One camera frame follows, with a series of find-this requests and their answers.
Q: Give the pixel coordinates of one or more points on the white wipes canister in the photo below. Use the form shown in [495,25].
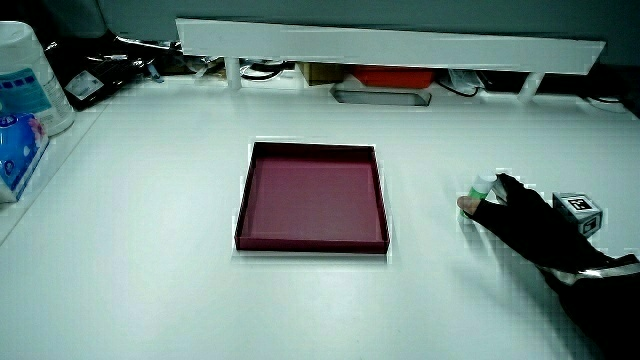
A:
[30,85]

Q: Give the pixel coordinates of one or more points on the person's right forearm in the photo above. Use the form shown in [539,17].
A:
[607,310]

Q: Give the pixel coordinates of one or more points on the brown cardboard box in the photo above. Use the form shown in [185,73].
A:
[320,73]

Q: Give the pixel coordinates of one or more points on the grey flat tray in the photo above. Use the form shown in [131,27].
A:
[380,97]

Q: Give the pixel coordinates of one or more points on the blue tissue pack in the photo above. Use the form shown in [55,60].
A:
[17,155]

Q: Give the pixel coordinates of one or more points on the black bag with white label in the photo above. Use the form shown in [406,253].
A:
[102,70]

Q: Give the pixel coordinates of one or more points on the dark red shallow box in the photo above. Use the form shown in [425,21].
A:
[312,200]

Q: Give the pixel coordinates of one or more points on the person's right hand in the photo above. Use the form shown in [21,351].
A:
[530,227]

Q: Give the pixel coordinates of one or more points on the green and white glue stick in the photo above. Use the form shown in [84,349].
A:
[481,186]

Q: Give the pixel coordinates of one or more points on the white desk shelf riser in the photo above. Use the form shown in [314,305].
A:
[380,47]

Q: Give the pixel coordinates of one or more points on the orange-red box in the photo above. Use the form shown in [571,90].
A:
[392,76]

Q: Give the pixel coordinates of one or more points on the clear plastic bag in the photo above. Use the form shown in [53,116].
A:
[462,80]

